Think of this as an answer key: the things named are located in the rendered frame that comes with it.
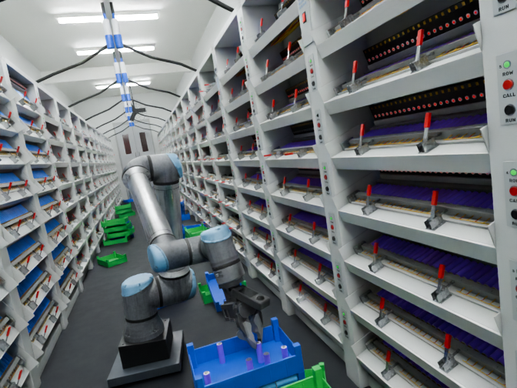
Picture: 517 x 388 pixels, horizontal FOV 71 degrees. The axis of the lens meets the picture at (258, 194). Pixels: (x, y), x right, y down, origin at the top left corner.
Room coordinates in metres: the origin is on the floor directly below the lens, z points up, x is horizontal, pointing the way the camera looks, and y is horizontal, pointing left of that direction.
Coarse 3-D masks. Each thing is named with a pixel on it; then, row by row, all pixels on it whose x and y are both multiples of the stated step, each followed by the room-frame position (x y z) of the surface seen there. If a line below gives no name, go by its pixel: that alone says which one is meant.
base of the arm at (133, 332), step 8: (128, 320) 1.60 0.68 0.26; (136, 320) 1.59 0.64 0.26; (144, 320) 1.60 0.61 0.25; (152, 320) 1.63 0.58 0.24; (160, 320) 1.67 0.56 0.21; (128, 328) 1.60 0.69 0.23; (136, 328) 1.59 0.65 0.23; (144, 328) 1.59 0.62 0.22; (152, 328) 1.62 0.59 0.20; (160, 328) 1.64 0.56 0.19; (128, 336) 1.59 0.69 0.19; (136, 336) 1.58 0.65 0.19; (144, 336) 1.58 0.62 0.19; (152, 336) 1.60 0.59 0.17
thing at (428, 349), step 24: (360, 288) 1.28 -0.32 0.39; (360, 312) 1.22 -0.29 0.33; (384, 312) 1.17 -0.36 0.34; (408, 312) 1.09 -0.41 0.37; (384, 336) 1.09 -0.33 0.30; (408, 336) 1.02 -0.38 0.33; (432, 336) 0.96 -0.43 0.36; (456, 336) 0.91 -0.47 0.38; (432, 360) 0.90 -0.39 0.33; (456, 360) 0.86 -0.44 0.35; (480, 360) 0.81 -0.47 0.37; (456, 384) 0.81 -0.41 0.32; (480, 384) 0.78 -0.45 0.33; (504, 384) 0.75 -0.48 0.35
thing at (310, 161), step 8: (288, 136) 1.97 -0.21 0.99; (296, 136) 1.92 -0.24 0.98; (304, 136) 1.84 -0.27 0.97; (280, 144) 1.96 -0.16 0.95; (264, 152) 1.93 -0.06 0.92; (272, 152) 1.93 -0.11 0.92; (312, 152) 1.49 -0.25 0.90; (272, 160) 1.83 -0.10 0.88; (280, 160) 1.73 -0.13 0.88; (288, 160) 1.64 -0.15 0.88; (296, 160) 1.55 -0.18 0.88; (304, 160) 1.48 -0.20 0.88; (312, 160) 1.40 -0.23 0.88; (312, 168) 1.44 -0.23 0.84
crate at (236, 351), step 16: (272, 320) 1.12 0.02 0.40; (256, 336) 1.12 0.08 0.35; (272, 336) 1.14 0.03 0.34; (192, 352) 1.04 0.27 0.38; (208, 352) 1.07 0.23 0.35; (224, 352) 1.09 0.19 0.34; (240, 352) 1.09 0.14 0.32; (272, 352) 1.07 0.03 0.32; (288, 352) 1.05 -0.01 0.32; (192, 368) 0.96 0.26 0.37; (208, 368) 1.03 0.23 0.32; (224, 368) 1.02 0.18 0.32; (240, 368) 1.01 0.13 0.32; (256, 368) 0.92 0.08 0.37; (272, 368) 0.93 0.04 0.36; (288, 368) 0.94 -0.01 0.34; (208, 384) 0.88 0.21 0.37; (224, 384) 0.89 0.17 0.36; (240, 384) 0.90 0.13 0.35; (256, 384) 0.91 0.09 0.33
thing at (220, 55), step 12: (216, 48) 2.61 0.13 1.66; (228, 48) 2.63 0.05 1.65; (216, 60) 2.60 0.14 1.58; (228, 60) 2.63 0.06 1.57; (228, 84) 2.62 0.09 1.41; (240, 84) 2.64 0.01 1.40; (240, 108) 2.64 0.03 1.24; (228, 120) 2.61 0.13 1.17; (240, 144) 2.62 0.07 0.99; (240, 168) 2.62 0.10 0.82; (252, 168) 2.64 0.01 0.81; (240, 192) 2.61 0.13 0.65; (240, 204) 2.60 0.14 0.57; (252, 276) 2.60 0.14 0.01
